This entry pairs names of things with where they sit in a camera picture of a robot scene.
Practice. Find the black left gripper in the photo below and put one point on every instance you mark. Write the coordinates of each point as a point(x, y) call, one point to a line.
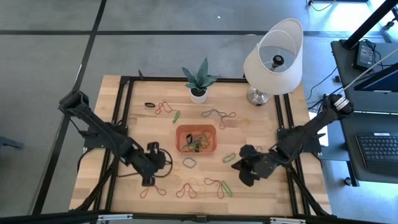
point(152, 165)

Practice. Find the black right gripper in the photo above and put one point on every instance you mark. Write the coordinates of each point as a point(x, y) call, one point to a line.
point(267, 165)

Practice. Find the yellow rubber band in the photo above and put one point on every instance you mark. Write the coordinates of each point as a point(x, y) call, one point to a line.
point(170, 168)
point(168, 179)

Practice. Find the green rubber band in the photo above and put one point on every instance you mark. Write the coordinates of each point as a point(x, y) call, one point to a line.
point(176, 117)
point(224, 160)
point(186, 148)
point(227, 188)

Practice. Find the long red rubber band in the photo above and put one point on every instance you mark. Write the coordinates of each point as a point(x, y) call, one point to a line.
point(206, 180)
point(177, 194)

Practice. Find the blue rubber band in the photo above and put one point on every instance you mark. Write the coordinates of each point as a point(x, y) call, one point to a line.
point(183, 163)

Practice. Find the black rubber band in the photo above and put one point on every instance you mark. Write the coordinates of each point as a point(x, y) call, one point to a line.
point(150, 106)
point(188, 138)

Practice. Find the long grey-blue rubber band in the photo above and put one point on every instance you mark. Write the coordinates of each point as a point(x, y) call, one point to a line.
point(207, 111)

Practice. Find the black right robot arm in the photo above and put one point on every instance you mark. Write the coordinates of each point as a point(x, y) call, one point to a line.
point(311, 127)

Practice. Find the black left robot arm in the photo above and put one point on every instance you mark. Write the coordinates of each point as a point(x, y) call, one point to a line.
point(102, 129)

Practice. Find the orange plastic bin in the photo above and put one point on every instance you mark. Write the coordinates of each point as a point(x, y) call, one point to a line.
point(182, 129)

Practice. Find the white sheet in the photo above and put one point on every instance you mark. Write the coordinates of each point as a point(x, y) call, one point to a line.
point(325, 141)

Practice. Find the potted snake plant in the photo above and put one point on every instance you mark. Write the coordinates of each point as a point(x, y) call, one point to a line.
point(199, 99)

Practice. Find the white shade table lamp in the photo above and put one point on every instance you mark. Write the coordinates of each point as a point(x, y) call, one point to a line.
point(270, 84)

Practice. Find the black desk caster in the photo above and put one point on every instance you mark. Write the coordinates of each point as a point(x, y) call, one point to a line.
point(348, 181)

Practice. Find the black keyboard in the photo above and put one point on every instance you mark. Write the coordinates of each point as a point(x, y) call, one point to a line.
point(379, 149)

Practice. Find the dark grey furniture leg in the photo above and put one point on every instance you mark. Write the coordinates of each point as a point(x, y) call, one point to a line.
point(7, 142)

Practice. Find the black desk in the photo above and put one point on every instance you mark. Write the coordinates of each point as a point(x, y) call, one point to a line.
point(388, 102)

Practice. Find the dark computer monitor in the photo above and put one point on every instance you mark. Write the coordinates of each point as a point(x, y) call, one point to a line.
point(382, 79)

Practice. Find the black power adapter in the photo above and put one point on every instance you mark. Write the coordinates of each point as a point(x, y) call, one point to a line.
point(363, 56)

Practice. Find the black diagonal pole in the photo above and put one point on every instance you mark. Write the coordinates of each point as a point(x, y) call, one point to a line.
point(370, 21)

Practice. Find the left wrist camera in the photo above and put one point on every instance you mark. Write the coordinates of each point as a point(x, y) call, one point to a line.
point(153, 147)

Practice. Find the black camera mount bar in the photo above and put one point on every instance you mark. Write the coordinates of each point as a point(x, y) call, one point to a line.
point(168, 218)

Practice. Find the silver mount bracket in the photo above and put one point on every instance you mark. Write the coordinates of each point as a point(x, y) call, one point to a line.
point(115, 217)
point(287, 221)

